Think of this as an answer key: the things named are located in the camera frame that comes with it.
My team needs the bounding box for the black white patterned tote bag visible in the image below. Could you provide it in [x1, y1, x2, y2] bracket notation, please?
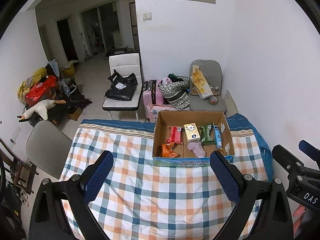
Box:
[157, 74, 192, 110]

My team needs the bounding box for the white padded chair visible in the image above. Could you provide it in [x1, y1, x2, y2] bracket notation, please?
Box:
[102, 52, 143, 122]

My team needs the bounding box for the white wall socket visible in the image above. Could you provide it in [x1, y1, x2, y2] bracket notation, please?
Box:
[9, 126, 22, 145]

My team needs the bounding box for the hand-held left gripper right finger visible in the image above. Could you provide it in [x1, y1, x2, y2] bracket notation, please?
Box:
[209, 151, 294, 240]

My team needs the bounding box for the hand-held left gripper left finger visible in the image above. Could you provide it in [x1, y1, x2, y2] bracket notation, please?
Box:
[29, 151, 115, 240]

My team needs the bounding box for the yellow basket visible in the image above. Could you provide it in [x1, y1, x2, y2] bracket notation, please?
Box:
[60, 60, 80, 78]

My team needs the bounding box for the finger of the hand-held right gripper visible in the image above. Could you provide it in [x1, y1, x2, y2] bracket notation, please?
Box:
[272, 144, 305, 178]
[298, 140, 320, 157]

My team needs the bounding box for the orange snack packet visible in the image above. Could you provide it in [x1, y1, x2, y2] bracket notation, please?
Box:
[161, 142, 181, 158]

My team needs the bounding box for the yellow tissue pack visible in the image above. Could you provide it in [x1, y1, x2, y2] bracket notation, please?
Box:
[183, 123, 202, 143]

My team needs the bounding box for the blue white tube packet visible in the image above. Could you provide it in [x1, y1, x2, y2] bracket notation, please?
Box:
[212, 123, 224, 151]

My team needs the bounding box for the white board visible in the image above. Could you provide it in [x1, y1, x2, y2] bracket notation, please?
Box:
[224, 89, 239, 114]

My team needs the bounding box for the white goose plush toy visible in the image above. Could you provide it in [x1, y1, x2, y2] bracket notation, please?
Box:
[17, 99, 67, 121]

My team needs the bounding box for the pink cloth scrunchie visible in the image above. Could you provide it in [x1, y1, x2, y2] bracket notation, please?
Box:
[187, 142, 208, 159]

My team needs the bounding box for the yellow flower print box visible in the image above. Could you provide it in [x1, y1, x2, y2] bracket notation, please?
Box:
[190, 69, 213, 100]

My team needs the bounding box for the pink suitcase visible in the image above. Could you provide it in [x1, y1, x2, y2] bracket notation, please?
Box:
[142, 79, 165, 107]

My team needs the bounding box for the red snack packet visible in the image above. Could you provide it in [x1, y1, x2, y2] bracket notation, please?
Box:
[168, 126, 184, 145]

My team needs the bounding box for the grey chair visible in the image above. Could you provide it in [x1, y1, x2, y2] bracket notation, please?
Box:
[189, 60, 227, 114]
[26, 120, 73, 180]

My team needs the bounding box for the pink floral pack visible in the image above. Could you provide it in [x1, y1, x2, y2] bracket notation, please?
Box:
[146, 103, 175, 123]

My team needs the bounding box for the plaid blanket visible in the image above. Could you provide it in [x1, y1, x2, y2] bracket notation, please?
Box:
[60, 113, 273, 240]

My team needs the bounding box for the dark wooden folding chair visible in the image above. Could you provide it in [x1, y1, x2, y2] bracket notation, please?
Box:
[0, 138, 40, 195]

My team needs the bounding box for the yellow cloth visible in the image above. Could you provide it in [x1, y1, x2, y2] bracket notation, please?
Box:
[17, 67, 48, 103]

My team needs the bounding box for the black plastic bag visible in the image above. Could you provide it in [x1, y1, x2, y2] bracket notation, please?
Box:
[104, 69, 139, 101]

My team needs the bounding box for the green snack packet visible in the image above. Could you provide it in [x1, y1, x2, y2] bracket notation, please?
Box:
[198, 124, 216, 146]

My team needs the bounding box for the small brown cardboard box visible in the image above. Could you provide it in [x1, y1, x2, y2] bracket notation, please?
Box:
[68, 107, 83, 120]

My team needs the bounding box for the person's right hand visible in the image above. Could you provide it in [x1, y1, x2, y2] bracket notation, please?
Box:
[292, 203, 312, 240]

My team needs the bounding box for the light blue cloth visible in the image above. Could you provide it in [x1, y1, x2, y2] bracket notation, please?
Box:
[47, 59, 60, 77]

